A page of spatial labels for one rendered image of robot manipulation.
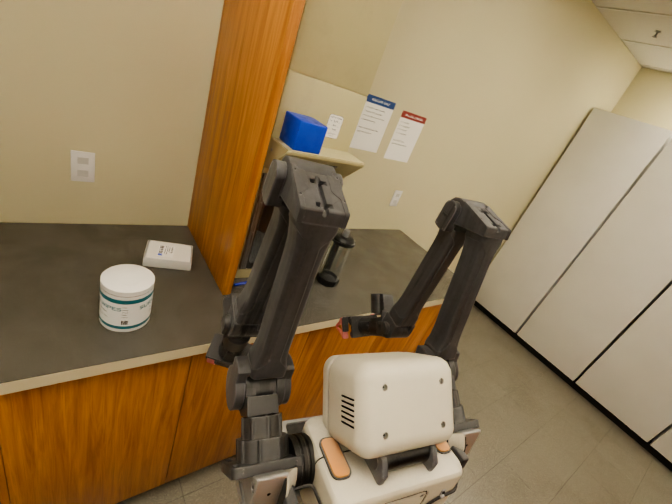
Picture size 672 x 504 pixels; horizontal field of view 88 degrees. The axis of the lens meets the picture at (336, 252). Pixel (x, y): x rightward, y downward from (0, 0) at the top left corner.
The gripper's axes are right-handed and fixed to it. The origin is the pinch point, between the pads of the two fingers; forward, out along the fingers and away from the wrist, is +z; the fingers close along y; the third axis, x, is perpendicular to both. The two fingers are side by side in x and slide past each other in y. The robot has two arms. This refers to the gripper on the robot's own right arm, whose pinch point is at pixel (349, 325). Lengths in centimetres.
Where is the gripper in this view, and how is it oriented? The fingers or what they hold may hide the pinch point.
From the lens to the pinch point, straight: 122.2
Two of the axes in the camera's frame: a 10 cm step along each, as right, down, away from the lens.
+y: -8.5, -0.1, -5.2
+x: 0.7, 9.9, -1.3
